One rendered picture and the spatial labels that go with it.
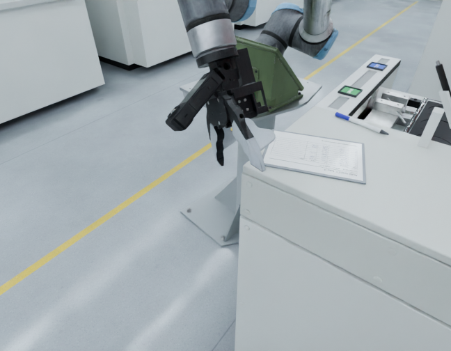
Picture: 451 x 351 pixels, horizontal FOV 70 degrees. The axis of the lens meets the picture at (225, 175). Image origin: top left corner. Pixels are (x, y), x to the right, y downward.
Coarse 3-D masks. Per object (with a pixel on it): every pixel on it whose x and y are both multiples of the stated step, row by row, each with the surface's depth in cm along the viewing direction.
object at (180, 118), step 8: (208, 72) 53; (200, 80) 54; (208, 80) 51; (216, 80) 52; (192, 88) 54; (200, 88) 51; (208, 88) 51; (216, 88) 52; (192, 96) 50; (200, 96) 51; (208, 96) 51; (184, 104) 50; (192, 104) 50; (200, 104) 51; (176, 112) 50; (184, 112) 50; (192, 112) 50; (168, 120) 51; (176, 120) 50; (184, 120) 50; (192, 120) 52; (176, 128) 51; (184, 128) 50
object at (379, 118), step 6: (372, 114) 101; (378, 114) 101; (384, 114) 101; (390, 114) 101; (366, 120) 98; (372, 120) 98; (378, 120) 98; (384, 120) 98; (390, 120) 98; (396, 120) 100; (390, 126) 95
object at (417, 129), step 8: (432, 104) 102; (440, 104) 102; (424, 112) 98; (416, 120) 94; (424, 120) 94; (440, 120) 94; (416, 128) 90; (424, 128) 91; (440, 128) 91; (448, 128) 91; (432, 136) 87; (440, 136) 87; (448, 136) 87; (448, 144) 84
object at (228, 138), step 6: (210, 126) 59; (216, 126) 58; (210, 132) 60; (216, 132) 58; (222, 132) 59; (228, 132) 61; (216, 138) 59; (222, 138) 59; (228, 138) 62; (234, 138) 63; (216, 144) 60; (222, 144) 61; (228, 144) 63; (216, 150) 61; (222, 150) 62; (216, 156) 62; (222, 156) 62; (222, 162) 63
